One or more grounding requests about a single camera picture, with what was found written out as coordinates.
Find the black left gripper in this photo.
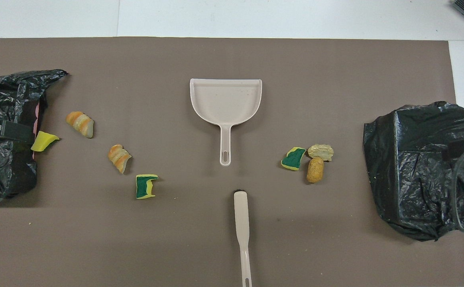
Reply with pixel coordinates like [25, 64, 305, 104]
[0, 120, 33, 144]

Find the green yellow sponge piece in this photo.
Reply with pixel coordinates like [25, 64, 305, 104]
[281, 147, 307, 171]
[136, 174, 159, 200]

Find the pale bread chunk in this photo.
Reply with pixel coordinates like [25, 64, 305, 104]
[307, 144, 334, 162]

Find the brown bread roll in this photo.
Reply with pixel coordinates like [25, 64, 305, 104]
[306, 157, 324, 184]

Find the beige plastic dustpan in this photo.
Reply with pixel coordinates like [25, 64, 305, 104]
[189, 78, 263, 167]

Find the beige hand brush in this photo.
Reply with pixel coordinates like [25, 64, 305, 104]
[233, 189, 253, 287]

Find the black bag covered pink bin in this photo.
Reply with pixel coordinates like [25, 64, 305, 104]
[0, 69, 68, 201]

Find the brown table mat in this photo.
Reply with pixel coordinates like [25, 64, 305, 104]
[0, 37, 464, 287]

